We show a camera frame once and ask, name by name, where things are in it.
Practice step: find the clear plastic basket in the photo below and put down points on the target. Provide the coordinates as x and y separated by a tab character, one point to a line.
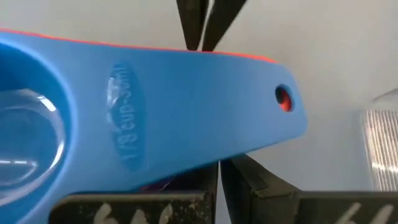
382	140

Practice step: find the blue measuring cup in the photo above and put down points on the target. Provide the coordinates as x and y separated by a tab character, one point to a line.
202	109

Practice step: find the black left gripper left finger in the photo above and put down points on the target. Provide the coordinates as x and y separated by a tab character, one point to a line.
174	205

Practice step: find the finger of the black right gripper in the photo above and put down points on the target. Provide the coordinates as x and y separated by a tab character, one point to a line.
194	21
224	21

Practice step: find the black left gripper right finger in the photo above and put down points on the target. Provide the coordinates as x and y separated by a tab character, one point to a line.
261	193

